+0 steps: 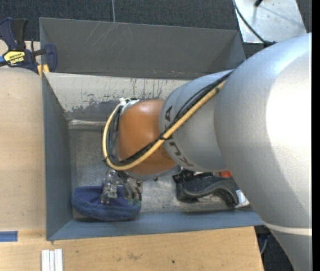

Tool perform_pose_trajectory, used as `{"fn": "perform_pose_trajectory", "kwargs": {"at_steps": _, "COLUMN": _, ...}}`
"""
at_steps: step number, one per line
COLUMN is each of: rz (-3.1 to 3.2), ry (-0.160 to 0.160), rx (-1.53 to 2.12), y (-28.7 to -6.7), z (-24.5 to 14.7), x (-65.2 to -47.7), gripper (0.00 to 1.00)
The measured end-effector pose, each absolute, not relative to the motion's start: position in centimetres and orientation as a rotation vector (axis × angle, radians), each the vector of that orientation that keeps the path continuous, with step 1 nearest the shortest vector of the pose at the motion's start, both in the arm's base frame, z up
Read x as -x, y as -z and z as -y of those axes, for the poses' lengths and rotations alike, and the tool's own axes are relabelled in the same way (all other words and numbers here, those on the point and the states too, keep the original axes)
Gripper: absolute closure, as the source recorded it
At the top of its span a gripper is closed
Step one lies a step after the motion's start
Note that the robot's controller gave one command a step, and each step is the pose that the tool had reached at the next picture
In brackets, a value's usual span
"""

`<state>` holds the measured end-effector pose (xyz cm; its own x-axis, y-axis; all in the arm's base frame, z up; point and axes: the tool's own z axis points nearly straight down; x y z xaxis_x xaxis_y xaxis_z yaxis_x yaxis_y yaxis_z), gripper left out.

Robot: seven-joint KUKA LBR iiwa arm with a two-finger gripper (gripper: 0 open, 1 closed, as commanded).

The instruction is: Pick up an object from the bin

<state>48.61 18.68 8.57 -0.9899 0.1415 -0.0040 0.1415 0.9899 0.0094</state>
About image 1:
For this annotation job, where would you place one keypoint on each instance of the dark grey hand tool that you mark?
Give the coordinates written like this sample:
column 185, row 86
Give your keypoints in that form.
column 205, row 187

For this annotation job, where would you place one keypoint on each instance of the blue fuzzy cloth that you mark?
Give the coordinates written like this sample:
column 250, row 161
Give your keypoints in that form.
column 92, row 205

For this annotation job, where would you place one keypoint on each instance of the grey metal bin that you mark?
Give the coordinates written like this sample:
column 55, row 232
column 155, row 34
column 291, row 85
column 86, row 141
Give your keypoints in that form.
column 137, row 52

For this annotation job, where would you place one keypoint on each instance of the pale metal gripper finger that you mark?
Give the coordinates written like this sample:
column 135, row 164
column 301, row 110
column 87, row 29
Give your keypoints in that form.
column 114, row 192
column 105, row 194

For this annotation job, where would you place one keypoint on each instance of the white packet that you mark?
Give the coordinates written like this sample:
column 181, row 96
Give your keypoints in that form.
column 242, row 199

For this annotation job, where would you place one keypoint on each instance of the small orange object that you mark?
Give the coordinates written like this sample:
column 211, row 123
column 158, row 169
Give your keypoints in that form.
column 225, row 174

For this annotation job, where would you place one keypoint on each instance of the pale wood flat board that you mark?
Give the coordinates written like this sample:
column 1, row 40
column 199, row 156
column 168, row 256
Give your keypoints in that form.
column 17, row 151

